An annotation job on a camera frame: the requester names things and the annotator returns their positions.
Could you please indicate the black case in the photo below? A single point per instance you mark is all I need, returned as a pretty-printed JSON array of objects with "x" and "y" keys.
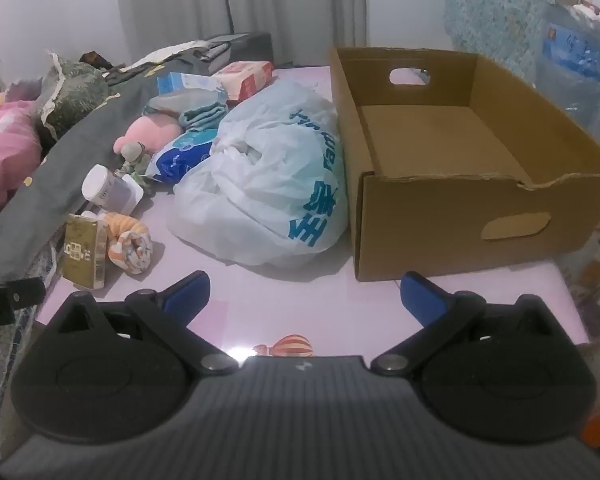
[{"x": 250, "y": 47}]

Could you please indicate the brown cardboard box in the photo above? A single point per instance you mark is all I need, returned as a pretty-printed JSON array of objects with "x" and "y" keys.
[{"x": 420, "y": 225}]

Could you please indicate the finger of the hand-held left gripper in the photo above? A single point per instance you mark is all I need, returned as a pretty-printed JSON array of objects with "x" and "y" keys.
[{"x": 22, "y": 292}]

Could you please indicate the white plastic bag blue print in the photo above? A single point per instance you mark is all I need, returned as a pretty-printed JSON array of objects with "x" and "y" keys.
[{"x": 260, "y": 200}]

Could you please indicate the pink blanket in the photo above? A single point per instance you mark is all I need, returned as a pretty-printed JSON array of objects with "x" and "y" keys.
[{"x": 5, "y": 150}]

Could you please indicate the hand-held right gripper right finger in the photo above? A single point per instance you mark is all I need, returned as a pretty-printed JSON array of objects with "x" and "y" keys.
[{"x": 422, "y": 299}]

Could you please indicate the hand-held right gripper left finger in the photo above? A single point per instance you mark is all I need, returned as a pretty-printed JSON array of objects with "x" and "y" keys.
[{"x": 190, "y": 294}]

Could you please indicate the grey blanket yellow print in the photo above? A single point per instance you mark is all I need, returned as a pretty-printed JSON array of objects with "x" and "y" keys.
[{"x": 80, "y": 135}]

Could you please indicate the grey curtain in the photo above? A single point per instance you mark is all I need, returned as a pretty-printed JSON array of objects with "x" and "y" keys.
[{"x": 280, "y": 5}]

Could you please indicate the orange striped sock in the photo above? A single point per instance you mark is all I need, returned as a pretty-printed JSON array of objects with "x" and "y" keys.
[{"x": 130, "y": 247}]

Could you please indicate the pink snack package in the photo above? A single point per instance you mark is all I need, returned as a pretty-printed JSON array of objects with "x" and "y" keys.
[{"x": 245, "y": 77}]

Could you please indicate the green floral scrunchie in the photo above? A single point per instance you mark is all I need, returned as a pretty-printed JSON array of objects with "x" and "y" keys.
[{"x": 140, "y": 170}]

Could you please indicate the gold tissue pack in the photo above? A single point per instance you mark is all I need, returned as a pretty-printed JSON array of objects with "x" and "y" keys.
[{"x": 82, "y": 252}]

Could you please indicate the blue wet wipes pack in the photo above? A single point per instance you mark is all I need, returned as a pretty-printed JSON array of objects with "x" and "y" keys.
[{"x": 180, "y": 157}]

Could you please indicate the pink plush toy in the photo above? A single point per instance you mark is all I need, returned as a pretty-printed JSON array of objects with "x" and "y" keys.
[{"x": 150, "y": 130}]

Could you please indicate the light blue tissue pack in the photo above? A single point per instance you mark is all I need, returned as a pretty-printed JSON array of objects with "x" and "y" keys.
[{"x": 185, "y": 82}]

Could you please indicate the dark brown cloth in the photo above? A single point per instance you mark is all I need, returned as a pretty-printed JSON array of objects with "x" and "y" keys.
[{"x": 94, "y": 58}]

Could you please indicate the blue folded towel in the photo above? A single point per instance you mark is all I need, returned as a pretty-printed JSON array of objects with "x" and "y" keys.
[{"x": 200, "y": 112}]

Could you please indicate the white plastic jar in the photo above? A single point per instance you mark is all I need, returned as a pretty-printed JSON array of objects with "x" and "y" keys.
[{"x": 105, "y": 187}]

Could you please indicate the blue water jug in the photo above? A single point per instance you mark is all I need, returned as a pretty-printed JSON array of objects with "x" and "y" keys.
[{"x": 575, "y": 70}]

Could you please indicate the white cloth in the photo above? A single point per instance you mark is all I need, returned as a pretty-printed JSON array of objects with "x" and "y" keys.
[{"x": 155, "y": 56}]

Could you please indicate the blue floral cloth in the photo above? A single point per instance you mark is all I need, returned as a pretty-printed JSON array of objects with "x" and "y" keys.
[{"x": 500, "y": 5}]

